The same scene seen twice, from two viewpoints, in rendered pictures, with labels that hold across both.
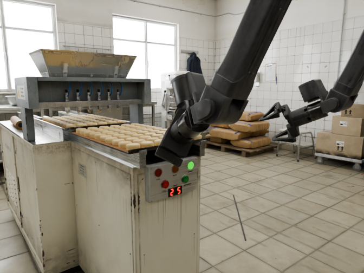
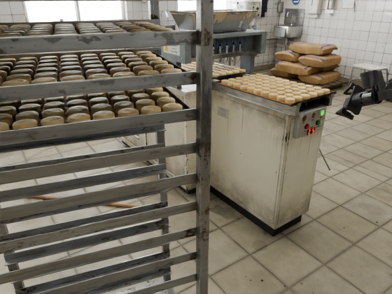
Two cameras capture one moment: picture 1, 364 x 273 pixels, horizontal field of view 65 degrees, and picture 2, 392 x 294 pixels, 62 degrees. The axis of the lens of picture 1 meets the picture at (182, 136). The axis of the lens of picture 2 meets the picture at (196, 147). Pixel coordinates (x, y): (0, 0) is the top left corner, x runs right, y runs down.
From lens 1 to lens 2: 0.91 m
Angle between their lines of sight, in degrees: 15
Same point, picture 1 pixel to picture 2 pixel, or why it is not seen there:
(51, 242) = (192, 165)
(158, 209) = (298, 143)
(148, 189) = (297, 130)
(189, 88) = (374, 79)
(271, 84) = (348, 13)
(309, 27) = not seen: outside the picture
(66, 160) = not seen: hidden behind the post
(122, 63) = (246, 17)
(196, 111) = (383, 95)
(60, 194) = not seen: hidden behind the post
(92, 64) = (224, 21)
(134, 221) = (284, 151)
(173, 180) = (311, 123)
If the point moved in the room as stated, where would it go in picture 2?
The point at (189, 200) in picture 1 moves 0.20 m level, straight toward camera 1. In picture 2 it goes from (315, 137) to (325, 151)
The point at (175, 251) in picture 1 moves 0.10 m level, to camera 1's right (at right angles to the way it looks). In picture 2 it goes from (302, 171) to (319, 172)
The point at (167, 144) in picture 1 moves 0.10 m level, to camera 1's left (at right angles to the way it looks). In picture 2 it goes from (349, 108) to (324, 107)
